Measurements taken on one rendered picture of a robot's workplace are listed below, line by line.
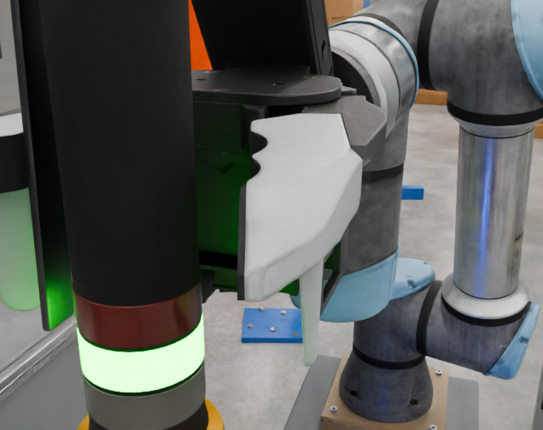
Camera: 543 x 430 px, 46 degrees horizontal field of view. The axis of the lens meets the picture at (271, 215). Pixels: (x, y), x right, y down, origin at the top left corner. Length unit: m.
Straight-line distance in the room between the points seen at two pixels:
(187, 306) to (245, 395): 2.68
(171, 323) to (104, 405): 0.03
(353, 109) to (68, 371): 1.31
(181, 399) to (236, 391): 2.70
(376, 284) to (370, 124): 0.25
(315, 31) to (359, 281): 0.21
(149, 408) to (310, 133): 0.08
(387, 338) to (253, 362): 2.10
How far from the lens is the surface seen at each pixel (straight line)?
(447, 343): 0.95
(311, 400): 1.15
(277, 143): 0.16
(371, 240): 0.41
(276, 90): 0.21
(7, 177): 0.18
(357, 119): 0.19
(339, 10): 8.14
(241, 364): 3.04
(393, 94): 0.34
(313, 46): 0.25
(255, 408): 2.78
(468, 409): 1.18
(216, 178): 0.22
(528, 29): 0.71
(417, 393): 1.05
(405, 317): 0.95
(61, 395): 1.47
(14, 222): 0.20
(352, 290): 0.42
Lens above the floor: 1.69
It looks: 21 degrees down
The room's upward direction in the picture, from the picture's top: straight up
